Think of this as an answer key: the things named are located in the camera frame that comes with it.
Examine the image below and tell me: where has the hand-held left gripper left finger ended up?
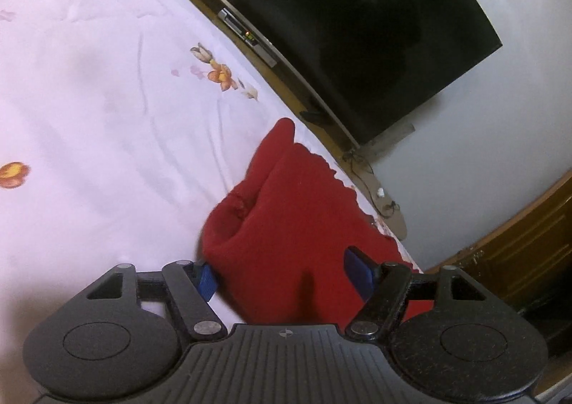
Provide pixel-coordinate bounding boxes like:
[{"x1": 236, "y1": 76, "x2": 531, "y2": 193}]
[{"x1": 84, "y1": 260, "x2": 227, "y2": 341}]

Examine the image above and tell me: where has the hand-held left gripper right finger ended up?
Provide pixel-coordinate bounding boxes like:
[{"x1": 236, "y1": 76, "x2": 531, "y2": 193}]
[{"x1": 343, "y1": 246, "x2": 489, "y2": 341}]

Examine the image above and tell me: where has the red beaded sweater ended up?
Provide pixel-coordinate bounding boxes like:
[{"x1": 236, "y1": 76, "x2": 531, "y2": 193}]
[{"x1": 199, "y1": 117, "x2": 432, "y2": 325}]

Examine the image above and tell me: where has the floral white bed sheet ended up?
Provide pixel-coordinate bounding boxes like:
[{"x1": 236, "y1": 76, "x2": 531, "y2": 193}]
[{"x1": 0, "y1": 0, "x2": 425, "y2": 344}]

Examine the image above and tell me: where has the black curved television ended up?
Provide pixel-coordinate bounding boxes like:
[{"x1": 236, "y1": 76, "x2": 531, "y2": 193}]
[{"x1": 147, "y1": 0, "x2": 504, "y2": 150}]

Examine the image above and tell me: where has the silver set-top box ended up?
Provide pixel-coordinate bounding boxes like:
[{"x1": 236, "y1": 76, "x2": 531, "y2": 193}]
[{"x1": 217, "y1": 8, "x2": 278, "y2": 68}]

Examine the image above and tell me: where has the black cable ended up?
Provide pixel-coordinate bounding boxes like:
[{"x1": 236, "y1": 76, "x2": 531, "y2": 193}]
[{"x1": 341, "y1": 149, "x2": 401, "y2": 218}]

